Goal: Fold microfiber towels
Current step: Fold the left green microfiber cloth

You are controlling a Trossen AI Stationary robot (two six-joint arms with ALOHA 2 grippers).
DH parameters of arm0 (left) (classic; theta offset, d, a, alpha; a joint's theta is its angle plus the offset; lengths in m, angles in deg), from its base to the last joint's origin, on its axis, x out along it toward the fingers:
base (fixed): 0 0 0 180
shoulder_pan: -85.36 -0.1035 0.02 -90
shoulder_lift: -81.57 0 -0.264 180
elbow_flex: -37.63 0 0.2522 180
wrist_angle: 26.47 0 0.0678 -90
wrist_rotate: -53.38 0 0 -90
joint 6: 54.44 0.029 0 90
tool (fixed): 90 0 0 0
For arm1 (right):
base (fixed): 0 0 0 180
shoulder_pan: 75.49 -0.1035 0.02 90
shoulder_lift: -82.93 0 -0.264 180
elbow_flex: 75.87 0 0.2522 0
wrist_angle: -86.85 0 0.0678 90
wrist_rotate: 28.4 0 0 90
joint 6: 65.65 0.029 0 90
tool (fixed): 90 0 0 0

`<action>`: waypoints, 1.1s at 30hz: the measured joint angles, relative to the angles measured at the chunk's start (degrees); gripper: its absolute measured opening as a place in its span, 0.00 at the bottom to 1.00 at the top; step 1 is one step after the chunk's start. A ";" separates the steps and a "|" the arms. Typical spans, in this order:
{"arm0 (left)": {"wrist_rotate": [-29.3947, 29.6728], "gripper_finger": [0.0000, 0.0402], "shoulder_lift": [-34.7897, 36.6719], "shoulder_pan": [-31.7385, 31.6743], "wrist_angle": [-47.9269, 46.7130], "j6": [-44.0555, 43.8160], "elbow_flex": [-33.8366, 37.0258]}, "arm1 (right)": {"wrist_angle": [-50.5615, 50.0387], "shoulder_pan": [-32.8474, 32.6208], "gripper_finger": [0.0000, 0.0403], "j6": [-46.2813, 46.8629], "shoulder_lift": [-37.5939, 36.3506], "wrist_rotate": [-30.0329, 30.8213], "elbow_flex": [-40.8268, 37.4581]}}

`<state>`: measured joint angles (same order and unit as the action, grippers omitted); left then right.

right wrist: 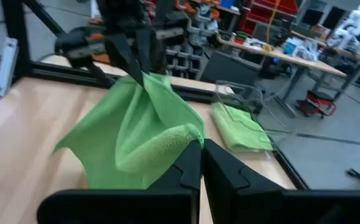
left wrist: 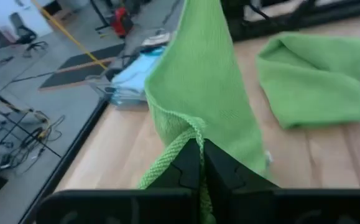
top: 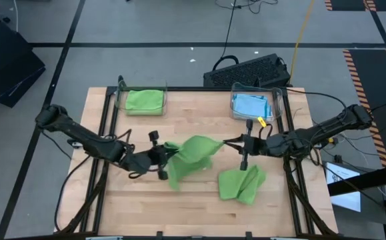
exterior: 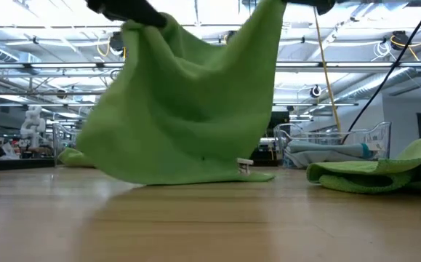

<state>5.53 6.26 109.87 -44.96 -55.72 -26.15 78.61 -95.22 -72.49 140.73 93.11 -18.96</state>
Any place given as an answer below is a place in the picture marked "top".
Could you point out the black perforated computer case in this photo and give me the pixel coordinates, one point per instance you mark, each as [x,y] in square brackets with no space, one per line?
[246,71]

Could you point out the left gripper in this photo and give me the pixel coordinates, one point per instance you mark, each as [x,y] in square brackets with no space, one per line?
[139,161]

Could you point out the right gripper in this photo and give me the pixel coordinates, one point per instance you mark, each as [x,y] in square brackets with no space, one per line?
[256,146]

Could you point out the white-screen monitor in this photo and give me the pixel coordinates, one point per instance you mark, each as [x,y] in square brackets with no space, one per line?
[346,200]

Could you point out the green microfiber towel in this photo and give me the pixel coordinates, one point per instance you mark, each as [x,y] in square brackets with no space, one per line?
[192,153]
[144,101]
[239,186]

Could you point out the black beam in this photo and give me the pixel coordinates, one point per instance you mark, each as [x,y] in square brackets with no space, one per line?
[362,181]

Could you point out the black equipment case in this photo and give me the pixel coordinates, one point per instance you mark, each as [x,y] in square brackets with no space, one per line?
[6,63]

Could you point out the silver arm base bracket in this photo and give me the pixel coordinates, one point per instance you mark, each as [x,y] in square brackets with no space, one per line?
[76,144]

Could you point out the clear plastic bin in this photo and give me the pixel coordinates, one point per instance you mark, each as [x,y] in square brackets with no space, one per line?
[277,100]
[119,100]

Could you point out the black hazard-striped floor mat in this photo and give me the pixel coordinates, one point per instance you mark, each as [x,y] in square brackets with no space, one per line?
[372,83]
[346,4]

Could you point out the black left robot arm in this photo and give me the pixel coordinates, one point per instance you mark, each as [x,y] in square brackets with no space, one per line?
[79,133]

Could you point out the light blue microfiber towel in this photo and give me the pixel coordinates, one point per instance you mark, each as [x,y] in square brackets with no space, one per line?
[249,106]
[270,110]

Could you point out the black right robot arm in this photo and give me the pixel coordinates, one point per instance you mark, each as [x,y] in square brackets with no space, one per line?
[329,126]

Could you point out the black frame clip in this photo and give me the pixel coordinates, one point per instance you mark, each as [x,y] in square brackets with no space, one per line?
[159,235]
[248,235]

